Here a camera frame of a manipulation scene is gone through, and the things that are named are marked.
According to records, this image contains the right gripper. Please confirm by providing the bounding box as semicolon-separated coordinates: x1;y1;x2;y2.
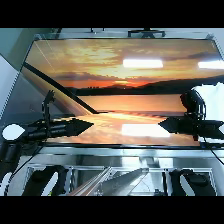
177;116;202;137

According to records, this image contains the silver frame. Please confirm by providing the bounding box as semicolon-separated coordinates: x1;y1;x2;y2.
0;29;224;197

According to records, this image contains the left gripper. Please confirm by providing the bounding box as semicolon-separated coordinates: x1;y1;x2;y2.
45;118;73;140

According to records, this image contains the black cable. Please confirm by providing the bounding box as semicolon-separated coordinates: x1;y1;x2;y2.
3;145;42;190

